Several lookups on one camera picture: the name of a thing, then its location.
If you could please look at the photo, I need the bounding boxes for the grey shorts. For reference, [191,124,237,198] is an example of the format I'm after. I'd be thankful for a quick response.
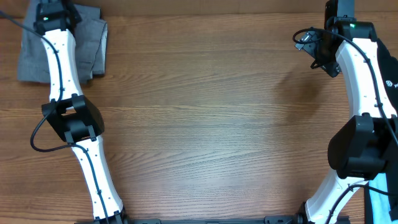
[17,4,108,84]

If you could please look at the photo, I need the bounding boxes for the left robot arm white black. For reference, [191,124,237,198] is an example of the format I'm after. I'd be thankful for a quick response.
[34,1,129,223]

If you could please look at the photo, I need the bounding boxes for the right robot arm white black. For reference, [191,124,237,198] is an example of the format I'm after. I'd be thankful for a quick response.
[292,1,397,223]

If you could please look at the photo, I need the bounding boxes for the light blue cloth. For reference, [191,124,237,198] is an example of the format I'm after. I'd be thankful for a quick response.
[369,174,392,224]

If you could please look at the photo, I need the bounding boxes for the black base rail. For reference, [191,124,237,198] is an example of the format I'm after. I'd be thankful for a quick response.
[74,214,352,224]

